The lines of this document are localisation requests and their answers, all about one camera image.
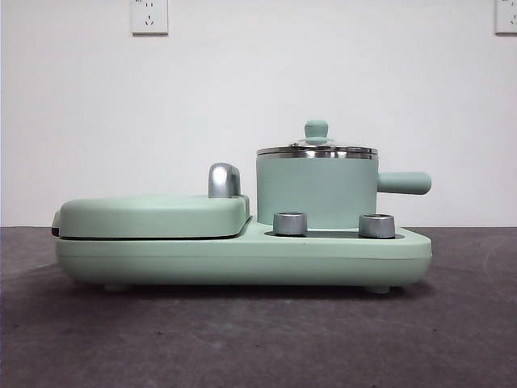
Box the silver control knob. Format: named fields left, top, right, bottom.
left=358, top=213, right=396, bottom=239
left=273, top=210, right=309, bottom=236

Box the glass pot lid green knob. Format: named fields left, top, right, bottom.
left=256, top=119, right=379, bottom=157

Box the white wall socket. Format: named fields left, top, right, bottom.
left=131, top=0, right=170, bottom=36
left=494, top=0, right=517, bottom=36

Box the mint green steamer pot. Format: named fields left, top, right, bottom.
left=255, top=148, right=432, bottom=228

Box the mint green breakfast machine base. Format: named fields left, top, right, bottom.
left=55, top=213, right=433, bottom=294

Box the silver griddle lid handle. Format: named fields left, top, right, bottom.
left=208, top=162, right=243, bottom=199

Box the mint green griddle lid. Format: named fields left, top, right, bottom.
left=52, top=193, right=251, bottom=240

